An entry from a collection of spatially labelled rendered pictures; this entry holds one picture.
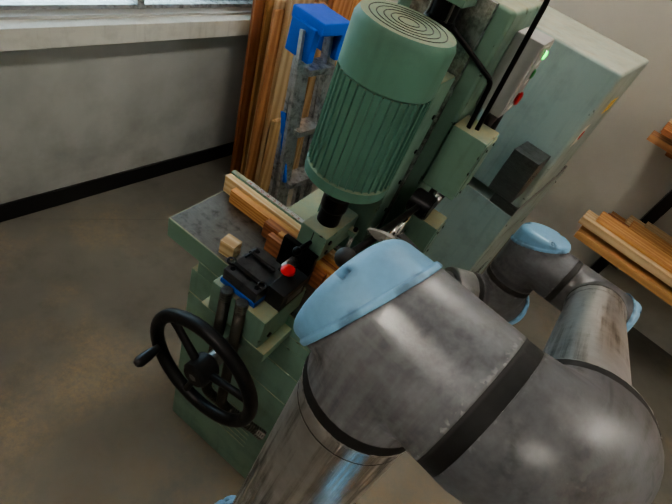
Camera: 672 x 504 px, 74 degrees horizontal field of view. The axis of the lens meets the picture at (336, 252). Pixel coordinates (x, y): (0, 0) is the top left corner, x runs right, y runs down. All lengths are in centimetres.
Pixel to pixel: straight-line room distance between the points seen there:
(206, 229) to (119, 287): 107
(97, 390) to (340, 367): 159
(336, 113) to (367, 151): 8
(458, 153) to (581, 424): 74
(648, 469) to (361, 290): 21
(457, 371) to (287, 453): 20
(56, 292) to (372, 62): 169
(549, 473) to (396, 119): 59
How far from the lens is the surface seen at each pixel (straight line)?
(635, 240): 277
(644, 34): 298
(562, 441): 30
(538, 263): 85
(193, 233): 107
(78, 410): 184
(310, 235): 97
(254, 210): 112
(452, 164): 100
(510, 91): 103
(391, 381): 30
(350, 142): 78
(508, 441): 29
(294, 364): 106
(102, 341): 196
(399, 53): 71
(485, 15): 92
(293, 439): 41
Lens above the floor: 166
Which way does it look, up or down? 42 degrees down
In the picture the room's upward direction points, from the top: 25 degrees clockwise
